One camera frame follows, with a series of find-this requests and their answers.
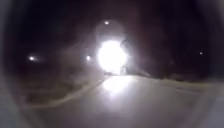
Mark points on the grey asphalt path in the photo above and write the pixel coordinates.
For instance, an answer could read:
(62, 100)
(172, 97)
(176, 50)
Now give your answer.
(133, 103)

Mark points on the grass verge with dry leaves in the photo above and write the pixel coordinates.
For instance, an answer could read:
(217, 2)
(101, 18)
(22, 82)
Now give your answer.
(56, 88)

